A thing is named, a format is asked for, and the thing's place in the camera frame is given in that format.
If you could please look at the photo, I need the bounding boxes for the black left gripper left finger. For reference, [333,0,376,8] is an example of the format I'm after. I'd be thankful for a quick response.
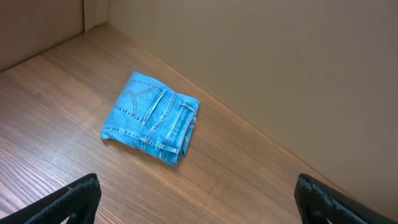
[1,173,101,224]

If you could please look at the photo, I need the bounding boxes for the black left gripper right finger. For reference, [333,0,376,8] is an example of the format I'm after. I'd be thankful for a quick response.
[294,174,397,224]

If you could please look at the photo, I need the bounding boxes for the light blue denim jeans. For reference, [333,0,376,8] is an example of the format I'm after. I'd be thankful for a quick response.
[101,72,200,166]

